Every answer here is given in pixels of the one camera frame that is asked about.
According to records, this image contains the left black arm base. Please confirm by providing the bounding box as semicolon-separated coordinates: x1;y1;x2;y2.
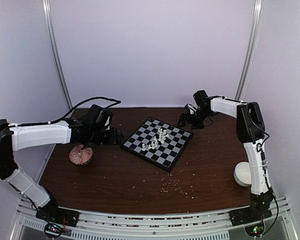
31;204;80;239

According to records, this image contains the left aluminium frame post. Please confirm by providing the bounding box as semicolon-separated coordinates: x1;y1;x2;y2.
42;0;73;110

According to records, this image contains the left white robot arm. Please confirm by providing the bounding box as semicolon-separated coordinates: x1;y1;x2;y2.
0;104;124;222

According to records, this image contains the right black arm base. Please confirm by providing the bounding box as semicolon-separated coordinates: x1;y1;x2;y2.
228;200;272;238

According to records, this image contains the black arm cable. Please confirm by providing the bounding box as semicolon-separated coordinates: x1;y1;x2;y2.
49;97;122;125
254;129;281;237

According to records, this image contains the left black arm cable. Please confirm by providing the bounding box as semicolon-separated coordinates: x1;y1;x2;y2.
49;97;122;125

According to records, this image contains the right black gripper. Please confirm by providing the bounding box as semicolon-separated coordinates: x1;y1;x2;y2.
178;107;213;129

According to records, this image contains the white bowl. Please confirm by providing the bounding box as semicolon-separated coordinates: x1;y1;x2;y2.
233;161;252;187

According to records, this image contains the aluminium frame post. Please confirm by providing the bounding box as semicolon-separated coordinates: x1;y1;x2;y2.
42;0;73;110
235;0;264;101

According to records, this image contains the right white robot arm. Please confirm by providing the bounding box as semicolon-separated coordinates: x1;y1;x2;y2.
177;90;275;200

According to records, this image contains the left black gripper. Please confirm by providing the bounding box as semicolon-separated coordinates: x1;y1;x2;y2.
89;126;124;145

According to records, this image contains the fallen white chess piece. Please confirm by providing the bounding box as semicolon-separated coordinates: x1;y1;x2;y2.
163;129;169;140

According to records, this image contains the black grey chessboard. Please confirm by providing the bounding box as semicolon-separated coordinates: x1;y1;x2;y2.
120;117;193;172

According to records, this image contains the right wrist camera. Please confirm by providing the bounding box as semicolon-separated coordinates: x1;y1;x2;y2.
184;103;198;115

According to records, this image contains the right aluminium frame post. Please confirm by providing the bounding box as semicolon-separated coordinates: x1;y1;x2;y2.
235;0;264;101

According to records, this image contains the red patterned bowl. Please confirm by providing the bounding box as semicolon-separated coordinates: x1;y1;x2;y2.
69;144;93;167

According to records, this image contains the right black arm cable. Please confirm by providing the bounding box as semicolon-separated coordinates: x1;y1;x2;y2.
254;129;281;237

